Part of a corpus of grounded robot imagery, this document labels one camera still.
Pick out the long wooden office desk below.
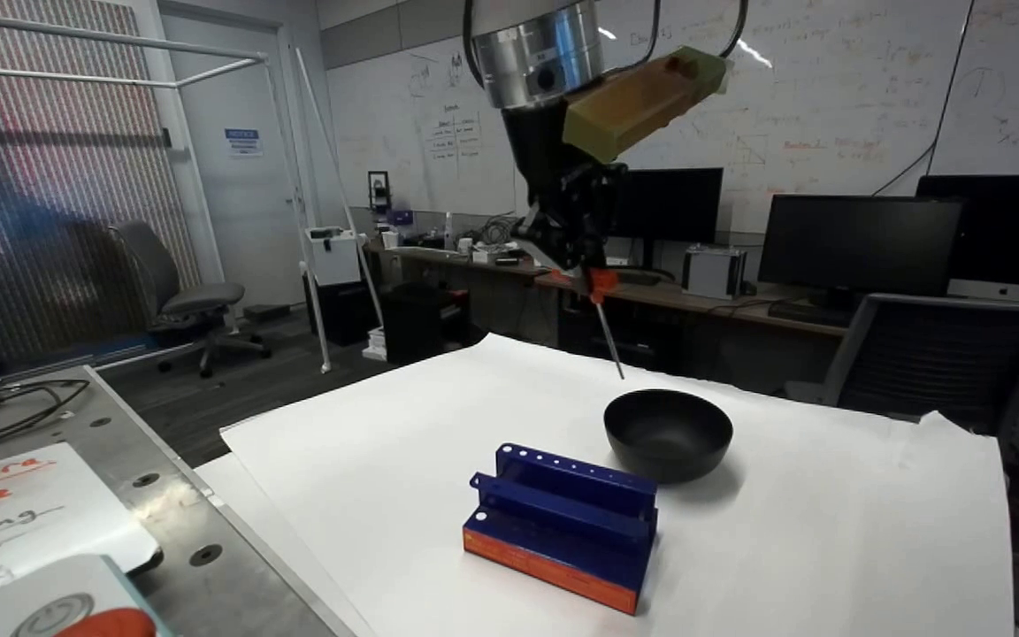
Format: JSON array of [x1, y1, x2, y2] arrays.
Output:
[[360, 239, 855, 366]]

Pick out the white board orange writing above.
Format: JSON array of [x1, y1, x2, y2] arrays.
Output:
[[0, 439, 166, 620]]

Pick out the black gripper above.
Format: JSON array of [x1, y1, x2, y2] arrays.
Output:
[[500, 102, 628, 288]]

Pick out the tan wrist camera mount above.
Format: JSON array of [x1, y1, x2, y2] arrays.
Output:
[[559, 42, 731, 168]]

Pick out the white cabinet box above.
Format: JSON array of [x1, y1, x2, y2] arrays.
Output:
[[299, 223, 370, 292]]

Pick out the blue tool holder orange base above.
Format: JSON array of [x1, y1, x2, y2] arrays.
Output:
[[458, 439, 661, 620]]

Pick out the black mesh office chair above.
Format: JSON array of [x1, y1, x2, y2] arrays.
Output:
[[817, 292, 1019, 441]]

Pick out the large white paper sheet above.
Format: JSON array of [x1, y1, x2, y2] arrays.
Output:
[[191, 331, 1019, 637]]

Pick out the black monitor silver stand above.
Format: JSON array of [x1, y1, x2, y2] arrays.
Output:
[[911, 169, 1019, 312]]

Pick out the small black computer monitor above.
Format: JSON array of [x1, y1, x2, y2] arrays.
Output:
[[606, 162, 730, 276]]

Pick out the blue door sign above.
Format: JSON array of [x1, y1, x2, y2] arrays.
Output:
[[219, 124, 266, 157]]

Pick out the grey office chair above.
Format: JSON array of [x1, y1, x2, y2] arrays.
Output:
[[110, 220, 278, 381]]

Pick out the white computer box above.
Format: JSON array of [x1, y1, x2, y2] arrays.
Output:
[[679, 241, 748, 301]]

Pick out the orange handled screwdriver tool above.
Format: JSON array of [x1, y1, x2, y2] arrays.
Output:
[[575, 266, 628, 381]]

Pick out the round white orange object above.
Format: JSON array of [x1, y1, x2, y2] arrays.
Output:
[[0, 551, 173, 637]]

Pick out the black wall device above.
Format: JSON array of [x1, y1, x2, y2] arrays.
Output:
[[365, 168, 395, 220]]

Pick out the black bowl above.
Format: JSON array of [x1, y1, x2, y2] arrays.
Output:
[[602, 387, 735, 487]]

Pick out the black cables bundle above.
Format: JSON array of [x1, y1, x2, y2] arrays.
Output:
[[0, 373, 94, 461]]

